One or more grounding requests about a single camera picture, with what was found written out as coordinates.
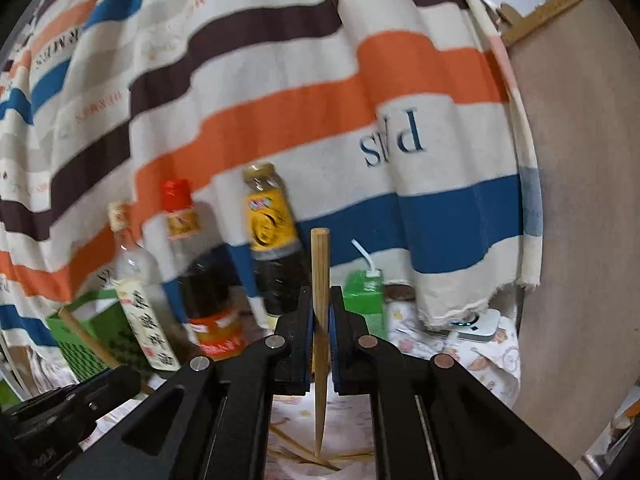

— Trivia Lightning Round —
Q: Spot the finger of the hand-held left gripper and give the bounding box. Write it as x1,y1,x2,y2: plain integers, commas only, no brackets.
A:
65,365,143,411

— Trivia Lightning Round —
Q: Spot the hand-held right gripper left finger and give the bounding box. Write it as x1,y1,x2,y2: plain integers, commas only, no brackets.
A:
60,285,316,480

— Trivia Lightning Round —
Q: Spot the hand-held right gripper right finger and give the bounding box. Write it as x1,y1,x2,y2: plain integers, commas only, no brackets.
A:
327,285,581,480

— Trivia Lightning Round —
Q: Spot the tapered wooden chopstick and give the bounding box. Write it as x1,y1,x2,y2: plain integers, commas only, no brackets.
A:
310,228,332,458
58,306,155,394

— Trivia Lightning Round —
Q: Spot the bunch of wooden chopsticks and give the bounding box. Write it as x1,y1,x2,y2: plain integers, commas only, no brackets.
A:
270,425,376,466

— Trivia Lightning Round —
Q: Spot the green drink carton with straw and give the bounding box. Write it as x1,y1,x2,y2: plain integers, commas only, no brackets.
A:
344,239,387,341

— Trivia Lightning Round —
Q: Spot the green checkered box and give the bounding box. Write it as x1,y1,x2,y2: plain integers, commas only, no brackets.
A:
46,287,166,386

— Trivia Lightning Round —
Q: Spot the clear cooking wine bottle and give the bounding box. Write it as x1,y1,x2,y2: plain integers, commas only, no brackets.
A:
107,201,182,373

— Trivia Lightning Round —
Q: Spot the yellow label oyster sauce bottle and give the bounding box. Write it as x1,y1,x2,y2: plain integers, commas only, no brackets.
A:
243,162,313,317

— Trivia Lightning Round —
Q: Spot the red cap sesame oil bottle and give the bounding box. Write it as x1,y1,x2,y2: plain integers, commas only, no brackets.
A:
161,179,246,361

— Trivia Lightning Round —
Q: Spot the white power strip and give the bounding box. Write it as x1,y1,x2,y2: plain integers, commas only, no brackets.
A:
425,308,502,343

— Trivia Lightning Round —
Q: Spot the white bear print cloth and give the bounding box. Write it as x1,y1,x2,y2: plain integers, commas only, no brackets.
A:
385,300,521,406

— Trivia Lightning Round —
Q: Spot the striped blanket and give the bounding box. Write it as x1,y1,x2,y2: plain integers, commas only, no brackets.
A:
0,0,543,356

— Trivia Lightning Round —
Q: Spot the plywood board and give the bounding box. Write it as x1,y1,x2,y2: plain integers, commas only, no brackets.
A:
500,0,640,461

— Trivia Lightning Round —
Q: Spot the wooden strip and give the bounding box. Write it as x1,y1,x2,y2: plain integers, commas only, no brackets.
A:
500,0,601,47

